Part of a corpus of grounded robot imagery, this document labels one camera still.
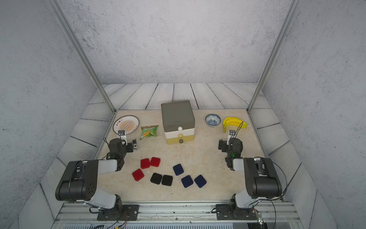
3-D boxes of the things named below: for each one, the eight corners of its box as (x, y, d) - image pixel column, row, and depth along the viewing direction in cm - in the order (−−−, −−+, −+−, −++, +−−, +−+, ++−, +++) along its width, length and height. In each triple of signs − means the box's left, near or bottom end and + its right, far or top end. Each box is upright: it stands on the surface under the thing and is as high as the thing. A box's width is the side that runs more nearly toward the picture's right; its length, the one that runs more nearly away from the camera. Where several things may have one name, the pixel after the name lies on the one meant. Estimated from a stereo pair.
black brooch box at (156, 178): (150, 181, 85) (149, 180, 84) (153, 173, 89) (153, 172, 87) (159, 184, 84) (158, 183, 83) (162, 176, 88) (162, 174, 86)
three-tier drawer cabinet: (166, 147, 101) (162, 128, 85) (164, 122, 115) (161, 102, 99) (194, 143, 103) (195, 123, 87) (189, 119, 117) (189, 99, 101)
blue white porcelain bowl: (205, 127, 111) (206, 123, 108) (204, 117, 118) (205, 113, 114) (220, 127, 111) (221, 123, 108) (218, 117, 118) (219, 113, 114)
